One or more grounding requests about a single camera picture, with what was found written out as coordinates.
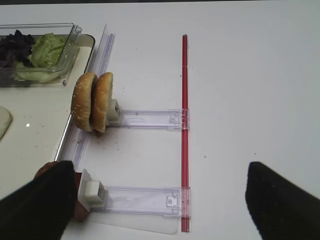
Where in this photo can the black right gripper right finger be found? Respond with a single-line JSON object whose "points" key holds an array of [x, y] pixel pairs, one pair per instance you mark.
{"points": [[279, 209]]}

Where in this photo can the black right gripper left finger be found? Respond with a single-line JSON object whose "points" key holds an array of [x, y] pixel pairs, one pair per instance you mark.
{"points": [[41, 209]]}

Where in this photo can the meat patty stack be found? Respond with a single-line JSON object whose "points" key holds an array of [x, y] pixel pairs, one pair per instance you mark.
{"points": [[80, 213]]}

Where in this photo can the green lettuce pile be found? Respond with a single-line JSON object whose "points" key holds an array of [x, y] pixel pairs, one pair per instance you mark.
{"points": [[45, 54]]}

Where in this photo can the white pusher block patty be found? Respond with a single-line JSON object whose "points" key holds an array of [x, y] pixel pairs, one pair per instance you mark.
{"points": [[91, 193]]}

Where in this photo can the metal serving tray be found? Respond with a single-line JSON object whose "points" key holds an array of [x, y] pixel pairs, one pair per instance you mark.
{"points": [[39, 117]]}

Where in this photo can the bottom bun on tray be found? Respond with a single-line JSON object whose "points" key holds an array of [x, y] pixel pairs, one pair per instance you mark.
{"points": [[5, 120]]}

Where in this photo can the clear pusher track patty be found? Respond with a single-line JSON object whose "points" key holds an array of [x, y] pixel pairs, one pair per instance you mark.
{"points": [[162, 201]]}

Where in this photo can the sesame top bun outer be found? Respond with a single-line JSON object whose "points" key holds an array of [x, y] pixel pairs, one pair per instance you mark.
{"points": [[81, 101]]}

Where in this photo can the sesame bun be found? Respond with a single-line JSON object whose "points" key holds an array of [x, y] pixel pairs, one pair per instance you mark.
{"points": [[81, 101], [102, 96]]}

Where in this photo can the white pusher block bun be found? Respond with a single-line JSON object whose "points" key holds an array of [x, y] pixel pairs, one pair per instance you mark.
{"points": [[114, 113]]}

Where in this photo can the sesame top bun inner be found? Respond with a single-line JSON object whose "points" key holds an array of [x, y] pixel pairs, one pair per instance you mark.
{"points": [[102, 96]]}

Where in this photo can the clear pusher track bun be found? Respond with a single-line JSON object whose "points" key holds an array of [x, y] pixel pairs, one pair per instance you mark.
{"points": [[151, 119]]}

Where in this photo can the clear plastic salad container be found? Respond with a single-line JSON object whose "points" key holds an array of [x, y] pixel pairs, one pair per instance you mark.
{"points": [[70, 31]]}

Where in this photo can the purple cabbage shreds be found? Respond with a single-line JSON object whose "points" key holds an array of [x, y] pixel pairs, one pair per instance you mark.
{"points": [[16, 47]]}

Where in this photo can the red rail right side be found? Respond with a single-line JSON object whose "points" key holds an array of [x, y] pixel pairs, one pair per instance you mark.
{"points": [[185, 219]]}

